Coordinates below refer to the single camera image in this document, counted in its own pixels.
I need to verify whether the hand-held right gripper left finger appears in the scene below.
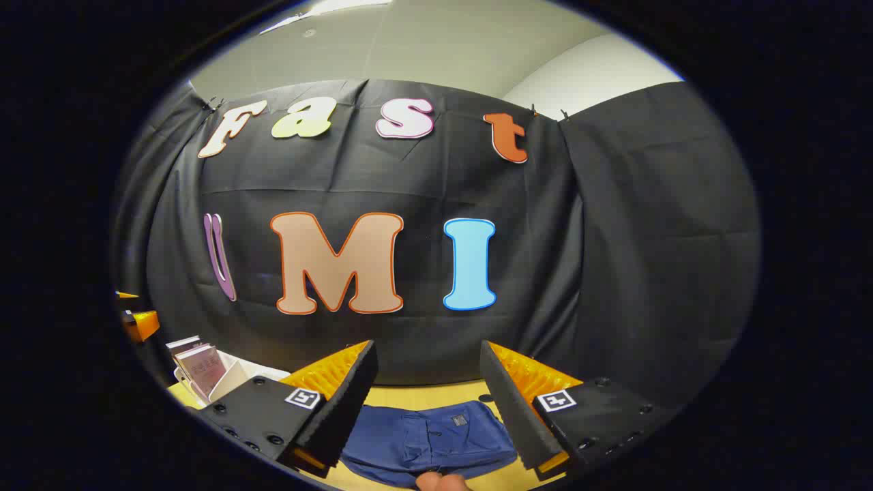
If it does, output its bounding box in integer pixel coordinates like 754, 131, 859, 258
196, 340, 380, 478

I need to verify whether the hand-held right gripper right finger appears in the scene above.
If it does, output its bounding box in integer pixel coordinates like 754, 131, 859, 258
479, 340, 677, 482

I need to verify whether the white and purple book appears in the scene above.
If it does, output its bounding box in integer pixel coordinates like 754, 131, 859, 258
175, 344, 228, 402

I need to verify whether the blue schoolbag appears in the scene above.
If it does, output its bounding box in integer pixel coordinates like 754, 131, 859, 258
340, 400, 518, 489

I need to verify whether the white bookshelf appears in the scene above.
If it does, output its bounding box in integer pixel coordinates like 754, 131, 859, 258
174, 351, 291, 410

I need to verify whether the black backdrop cloth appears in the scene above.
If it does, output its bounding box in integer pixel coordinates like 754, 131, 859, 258
113, 78, 761, 410

